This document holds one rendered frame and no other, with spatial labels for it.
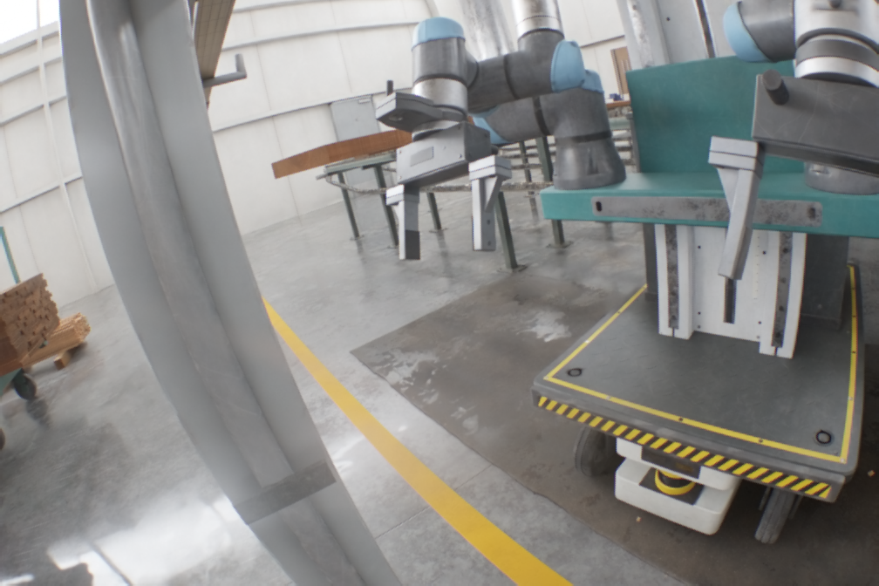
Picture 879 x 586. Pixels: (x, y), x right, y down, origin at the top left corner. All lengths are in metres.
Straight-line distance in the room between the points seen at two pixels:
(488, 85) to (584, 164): 0.26
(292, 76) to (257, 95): 0.83
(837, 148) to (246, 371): 0.36
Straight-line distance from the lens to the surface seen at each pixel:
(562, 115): 0.82
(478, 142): 0.51
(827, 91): 0.33
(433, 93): 0.55
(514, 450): 1.26
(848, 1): 0.36
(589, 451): 1.04
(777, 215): 0.69
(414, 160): 0.55
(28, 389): 3.81
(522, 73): 0.63
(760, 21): 0.51
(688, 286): 1.00
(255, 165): 8.65
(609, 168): 0.82
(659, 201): 0.73
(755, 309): 1.03
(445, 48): 0.58
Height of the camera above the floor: 0.88
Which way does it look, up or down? 16 degrees down
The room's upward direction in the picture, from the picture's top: 13 degrees counter-clockwise
